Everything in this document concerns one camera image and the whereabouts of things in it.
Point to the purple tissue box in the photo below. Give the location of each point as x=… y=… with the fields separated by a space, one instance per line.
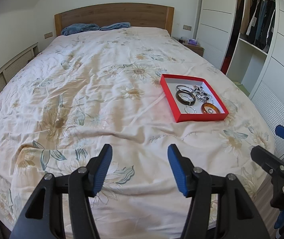
x=191 y=41

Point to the hanging dark clothes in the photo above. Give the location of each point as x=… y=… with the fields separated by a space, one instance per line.
x=260 y=22

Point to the amber bangle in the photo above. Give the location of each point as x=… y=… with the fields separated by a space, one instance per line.
x=203 y=109

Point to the green floor mat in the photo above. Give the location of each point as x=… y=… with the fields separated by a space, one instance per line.
x=241 y=87

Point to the blue pillow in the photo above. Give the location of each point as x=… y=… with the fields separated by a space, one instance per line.
x=79 y=29
x=115 y=26

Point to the wall switch plate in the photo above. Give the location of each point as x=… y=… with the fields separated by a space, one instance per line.
x=48 y=35
x=186 y=27

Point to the thin silver bangles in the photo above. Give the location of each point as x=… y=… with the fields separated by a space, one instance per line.
x=181 y=86

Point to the wooden nightstand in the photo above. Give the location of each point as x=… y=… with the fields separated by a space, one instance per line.
x=194 y=48

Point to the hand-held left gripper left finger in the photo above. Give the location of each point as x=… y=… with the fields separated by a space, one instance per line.
x=102 y=169

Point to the wooden headboard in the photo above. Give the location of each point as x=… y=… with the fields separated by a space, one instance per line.
x=114 y=13

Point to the dark brown bangle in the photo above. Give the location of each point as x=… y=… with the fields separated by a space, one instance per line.
x=177 y=99

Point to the floral bedspread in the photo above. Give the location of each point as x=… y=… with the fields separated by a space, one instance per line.
x=94 y=92

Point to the white louvered radiator cover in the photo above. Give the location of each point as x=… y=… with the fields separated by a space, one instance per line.
x=9 y=72

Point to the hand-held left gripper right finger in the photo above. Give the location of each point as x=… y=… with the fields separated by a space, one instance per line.
x=179 y=171

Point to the red jewelry box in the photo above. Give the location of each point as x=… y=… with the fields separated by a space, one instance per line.
x=171 y=82

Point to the white wardrobe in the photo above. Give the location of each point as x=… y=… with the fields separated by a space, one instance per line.
x=214 y=17

